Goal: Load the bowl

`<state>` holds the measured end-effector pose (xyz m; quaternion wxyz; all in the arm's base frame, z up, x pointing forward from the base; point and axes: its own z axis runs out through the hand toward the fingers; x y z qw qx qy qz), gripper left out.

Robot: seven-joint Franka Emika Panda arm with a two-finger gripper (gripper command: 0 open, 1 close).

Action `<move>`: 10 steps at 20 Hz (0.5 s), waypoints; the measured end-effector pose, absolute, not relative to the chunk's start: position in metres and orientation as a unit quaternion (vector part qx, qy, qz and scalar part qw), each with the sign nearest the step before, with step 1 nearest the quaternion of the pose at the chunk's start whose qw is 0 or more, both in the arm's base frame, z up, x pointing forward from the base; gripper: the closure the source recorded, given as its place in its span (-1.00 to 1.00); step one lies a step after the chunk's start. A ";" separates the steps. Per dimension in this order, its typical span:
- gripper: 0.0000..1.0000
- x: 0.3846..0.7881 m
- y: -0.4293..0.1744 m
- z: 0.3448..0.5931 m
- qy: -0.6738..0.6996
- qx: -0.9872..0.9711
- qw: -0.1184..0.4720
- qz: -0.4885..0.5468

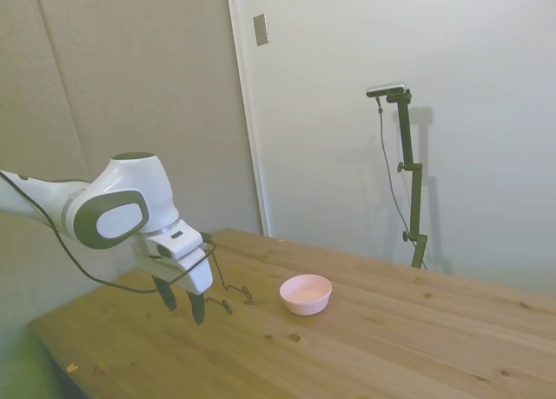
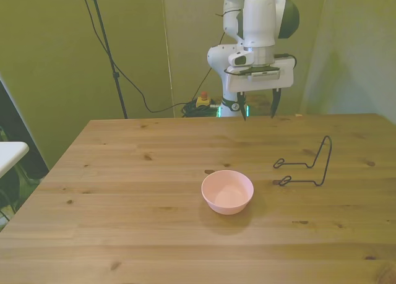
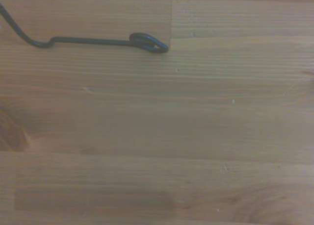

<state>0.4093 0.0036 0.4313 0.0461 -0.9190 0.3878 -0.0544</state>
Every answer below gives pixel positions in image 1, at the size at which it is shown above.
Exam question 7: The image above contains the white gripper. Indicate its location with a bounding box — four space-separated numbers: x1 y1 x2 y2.
131 219 215 327

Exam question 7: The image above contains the pink plastic bowl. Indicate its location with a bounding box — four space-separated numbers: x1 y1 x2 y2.
279 274 334 317

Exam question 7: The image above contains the black wire bowl stand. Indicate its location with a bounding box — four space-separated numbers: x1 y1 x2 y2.
203 240 255 316

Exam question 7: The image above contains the white door frame trim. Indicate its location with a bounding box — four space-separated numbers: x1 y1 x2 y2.
224 0 271 237

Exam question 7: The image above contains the black articulated camera stand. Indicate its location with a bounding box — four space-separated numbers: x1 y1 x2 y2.
386 90 429 270

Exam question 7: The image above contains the grey wall switch plate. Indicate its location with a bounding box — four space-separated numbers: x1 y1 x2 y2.
253 12 270 48

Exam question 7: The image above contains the grey bar-shaped camera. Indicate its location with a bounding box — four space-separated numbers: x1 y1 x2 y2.
366 82 409 99

